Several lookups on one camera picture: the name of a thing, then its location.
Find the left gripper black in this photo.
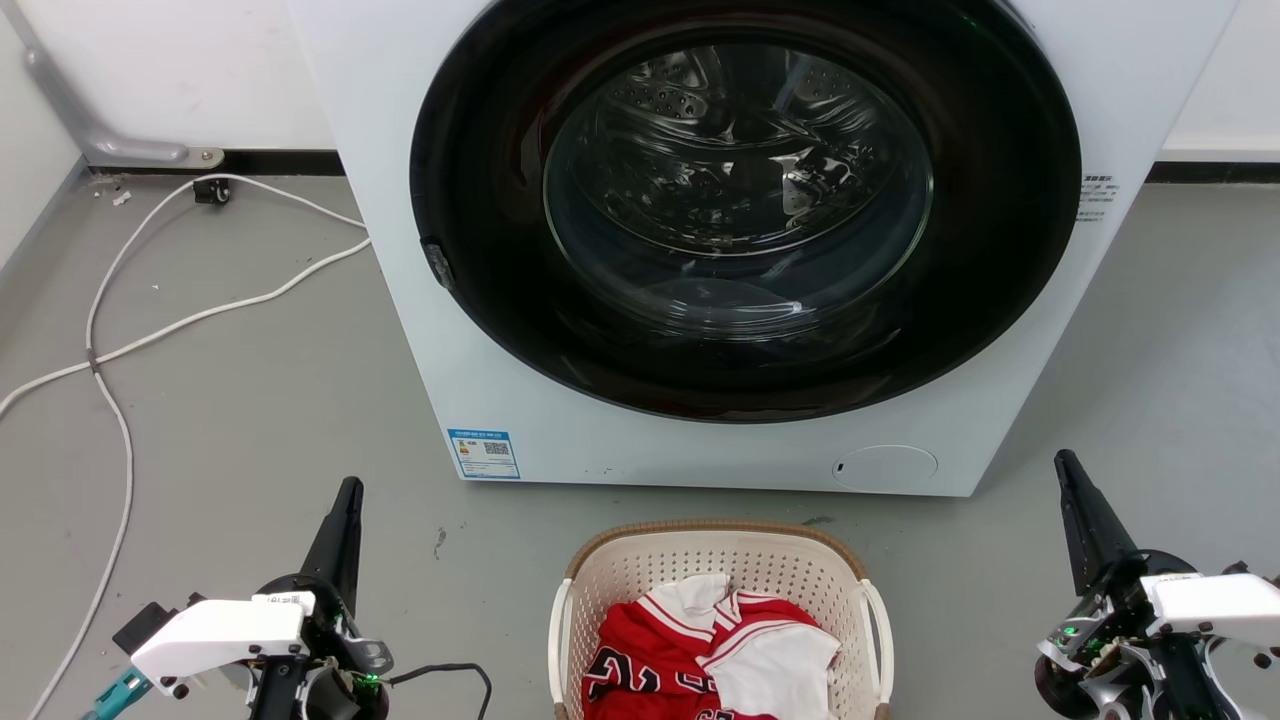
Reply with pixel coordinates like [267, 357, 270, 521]
[245, 476, 395, 720]

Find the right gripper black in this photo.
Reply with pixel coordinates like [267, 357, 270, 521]
[1034, 449, 1251, 720]

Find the cream perforated laundry basket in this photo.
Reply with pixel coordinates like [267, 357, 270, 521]
[547, 519, 895, 720]

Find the blue energy label sticker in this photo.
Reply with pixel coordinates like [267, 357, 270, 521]
[447, 429, 522, 481]

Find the round white filter cover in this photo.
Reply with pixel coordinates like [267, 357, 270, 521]
[832, 444, 940, 493]

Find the white front-load washing machine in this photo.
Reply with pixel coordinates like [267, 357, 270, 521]
[286, 0, 1241, 498]

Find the red basketball jersey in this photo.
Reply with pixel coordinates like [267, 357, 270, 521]
[581, 588, 823, 720]

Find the small printed text sticker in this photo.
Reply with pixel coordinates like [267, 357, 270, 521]
[1076, 173, 1119, 224]

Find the black round washer door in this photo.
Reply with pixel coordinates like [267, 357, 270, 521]
[409, 0, 1083, 424]

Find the white garment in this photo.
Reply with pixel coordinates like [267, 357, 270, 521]
[640, 572, 842, 720]

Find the thin black left gripper cable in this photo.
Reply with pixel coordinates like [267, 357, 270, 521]
[385, 662, 494, 720]

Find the long white power cable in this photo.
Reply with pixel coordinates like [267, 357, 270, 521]
[26, 173, 369, 720]

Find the teal cable connector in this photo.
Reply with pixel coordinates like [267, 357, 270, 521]
[80, 668, 153, 720]

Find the grey metal pipe bracket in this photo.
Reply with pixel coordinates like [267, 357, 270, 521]
[0, 0, 226, 170]

